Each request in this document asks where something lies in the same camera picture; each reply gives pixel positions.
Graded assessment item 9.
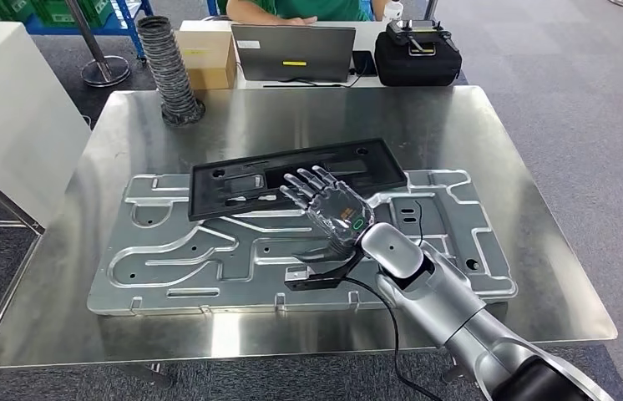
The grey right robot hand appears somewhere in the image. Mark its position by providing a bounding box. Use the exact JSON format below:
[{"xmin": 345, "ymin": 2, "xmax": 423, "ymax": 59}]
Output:
[{"xmin": 279, "ymin": 165, "xmax": 376, "ymax": 265}]

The black plastic mounting panel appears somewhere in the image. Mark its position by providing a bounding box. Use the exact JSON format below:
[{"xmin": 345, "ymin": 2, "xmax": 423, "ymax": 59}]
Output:
[{"xmin": 186, "ymin": 137, "xmax": 409, "ymax": 222}]

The stainless steel workbench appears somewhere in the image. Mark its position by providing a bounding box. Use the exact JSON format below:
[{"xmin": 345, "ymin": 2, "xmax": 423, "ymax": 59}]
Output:
[{"xmin": 0, "ymin": 84, "xmax": 619, "ymax": 370}]

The blue metal shelf rack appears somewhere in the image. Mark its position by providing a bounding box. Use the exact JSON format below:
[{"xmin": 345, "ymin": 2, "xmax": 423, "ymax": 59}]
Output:
[{"xmin": 23, "ymin": 0, "xmax": 155, "ymax": 61}]

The person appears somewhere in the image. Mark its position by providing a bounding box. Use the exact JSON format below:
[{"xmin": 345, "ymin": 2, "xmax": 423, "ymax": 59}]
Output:
[{"xmin": 225, "ymin": 0, "xmax": 391, "ymax": 27}]

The grey metal box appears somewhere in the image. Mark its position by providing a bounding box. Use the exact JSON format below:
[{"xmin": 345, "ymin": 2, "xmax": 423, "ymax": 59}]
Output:
[{"xmin": 230, "ymin": 23, "xmax": 357, "ymax": 84}]

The white desk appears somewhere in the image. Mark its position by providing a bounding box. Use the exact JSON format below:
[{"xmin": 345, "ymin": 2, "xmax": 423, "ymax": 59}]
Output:
[{"xmin": 178, "ymin": 19, "xmax": 391, "ymax": 91}]

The white plastic bottle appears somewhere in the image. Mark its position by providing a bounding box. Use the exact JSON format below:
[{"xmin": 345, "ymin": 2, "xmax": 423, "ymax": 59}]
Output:
[{"xmin": 382, "ymin": 0, "xmax": 405, "ymax": 23}]

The brown cardboard box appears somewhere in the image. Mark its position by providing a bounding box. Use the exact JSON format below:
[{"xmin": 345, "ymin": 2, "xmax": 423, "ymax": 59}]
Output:
[{"xmin": 175, "ymin": 28, "xmax": 239, "ymax": 91}]

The black remote controller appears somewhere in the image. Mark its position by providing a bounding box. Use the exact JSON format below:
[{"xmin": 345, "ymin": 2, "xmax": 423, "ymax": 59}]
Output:
[{"xmin": 386, "ymin": 18, "xmax": 461, "ymax": 58}]

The black tool case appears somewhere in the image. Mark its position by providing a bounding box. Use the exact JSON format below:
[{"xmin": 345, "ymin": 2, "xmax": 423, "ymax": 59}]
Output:
[{"xmin": 373, "ymin": 28, "xmax": 463, "ymax": 89}]

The stamped grey metal plate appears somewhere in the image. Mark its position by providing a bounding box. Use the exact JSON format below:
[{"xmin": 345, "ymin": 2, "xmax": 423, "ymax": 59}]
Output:
[{"xmin": 86, "ymin": 168, "xmax": 519, "ymax": 318}]

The white cabinet box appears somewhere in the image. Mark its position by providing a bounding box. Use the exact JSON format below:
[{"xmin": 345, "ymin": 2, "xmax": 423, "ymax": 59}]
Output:
[{"xmin": 0, "ymin": 19, "xmax": 93, "ymax": 229}]

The black camera bracket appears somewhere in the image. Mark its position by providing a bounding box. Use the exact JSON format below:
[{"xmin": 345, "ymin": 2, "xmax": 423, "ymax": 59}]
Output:
[{"xmin": 283, "ymin": 250, "xmax": 367, "ymax": 292}]

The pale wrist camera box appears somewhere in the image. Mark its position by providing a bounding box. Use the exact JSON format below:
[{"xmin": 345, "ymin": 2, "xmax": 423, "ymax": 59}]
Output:
[{"xmin": 283, "ymin": 266, "xmax": 316, "ymax": 283}]

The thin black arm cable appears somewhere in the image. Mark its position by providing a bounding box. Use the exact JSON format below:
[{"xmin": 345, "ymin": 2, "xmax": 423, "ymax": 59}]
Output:
[{"xmin": 413, "ymin": 200, "xmax": 424, "ymax": 248}]

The black camera cable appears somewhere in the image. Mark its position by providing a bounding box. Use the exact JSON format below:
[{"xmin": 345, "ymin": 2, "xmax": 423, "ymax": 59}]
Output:
[{"xmin": 342, "ymin": 277, "xmax": 445, "ymax": 401}]

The grey ribbed duct hose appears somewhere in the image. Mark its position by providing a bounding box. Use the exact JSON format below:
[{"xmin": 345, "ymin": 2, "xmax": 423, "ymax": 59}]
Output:
[{"xmin": 135, "ymin": 15, "xmax": 206, "ymax": 128}]

